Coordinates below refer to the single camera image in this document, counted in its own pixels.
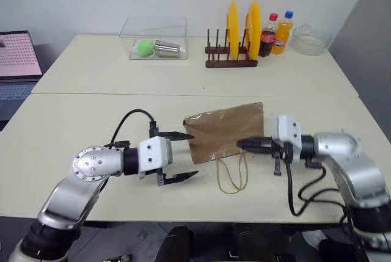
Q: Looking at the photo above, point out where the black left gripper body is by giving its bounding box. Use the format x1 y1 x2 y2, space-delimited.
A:
148 120 174 187

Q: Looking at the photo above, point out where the brown wooden dish rack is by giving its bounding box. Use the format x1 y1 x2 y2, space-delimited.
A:
205 27 259 69

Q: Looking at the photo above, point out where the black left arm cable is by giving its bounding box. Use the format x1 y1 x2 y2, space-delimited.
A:
103 109 157 150

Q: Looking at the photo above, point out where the open laptop pink screen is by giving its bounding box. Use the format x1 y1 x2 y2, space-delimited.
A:
0 30 44 123

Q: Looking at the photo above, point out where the orange soda bottle blue cap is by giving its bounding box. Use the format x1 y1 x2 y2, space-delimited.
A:
271 10 295 56

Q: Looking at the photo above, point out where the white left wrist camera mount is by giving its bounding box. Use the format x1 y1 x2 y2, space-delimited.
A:
137 136 174 181

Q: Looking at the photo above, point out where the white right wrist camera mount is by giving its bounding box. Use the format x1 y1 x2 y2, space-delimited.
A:
268 114 304 153

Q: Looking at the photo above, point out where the dark rounded shape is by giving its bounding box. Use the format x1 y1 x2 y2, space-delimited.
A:
232 222 273 262
164 224 196 262

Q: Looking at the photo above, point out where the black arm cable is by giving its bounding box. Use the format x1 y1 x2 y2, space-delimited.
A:
285 148 340 217
103 109 157 150

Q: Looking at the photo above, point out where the brown paper bag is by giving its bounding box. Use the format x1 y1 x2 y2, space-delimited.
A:
183 101 265 195

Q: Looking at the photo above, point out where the yellow plate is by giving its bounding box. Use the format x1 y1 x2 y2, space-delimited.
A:
245 0 262 60
226 0 240 62

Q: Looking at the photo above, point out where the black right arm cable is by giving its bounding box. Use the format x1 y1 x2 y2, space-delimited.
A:
285 148 340 217

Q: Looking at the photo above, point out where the cola bottle red cap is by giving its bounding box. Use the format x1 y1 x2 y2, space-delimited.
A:
258 12 280 59

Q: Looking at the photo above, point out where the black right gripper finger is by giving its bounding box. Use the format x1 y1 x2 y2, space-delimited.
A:
237 136 273 147
241 144 274 155

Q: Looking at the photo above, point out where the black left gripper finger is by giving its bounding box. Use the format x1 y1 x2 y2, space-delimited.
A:
158 131 196 141
164 170 200 187

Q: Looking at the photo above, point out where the stainless steel cup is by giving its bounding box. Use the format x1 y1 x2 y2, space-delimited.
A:
153 39 181 57

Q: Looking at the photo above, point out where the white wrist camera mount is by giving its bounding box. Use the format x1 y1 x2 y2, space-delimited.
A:
268 114 304 153
137 136 174 181

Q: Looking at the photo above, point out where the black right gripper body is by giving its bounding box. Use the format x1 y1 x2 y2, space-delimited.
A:
271 137 294 177

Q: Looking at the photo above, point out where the green fuzzy ball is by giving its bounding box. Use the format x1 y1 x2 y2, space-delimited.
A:
136 39 155 59

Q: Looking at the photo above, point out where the clear glass bowl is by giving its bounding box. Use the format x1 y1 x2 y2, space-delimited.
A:
293 23 329 57

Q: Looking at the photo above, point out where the clear plastic box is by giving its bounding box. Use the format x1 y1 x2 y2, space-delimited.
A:
119 16 189 61

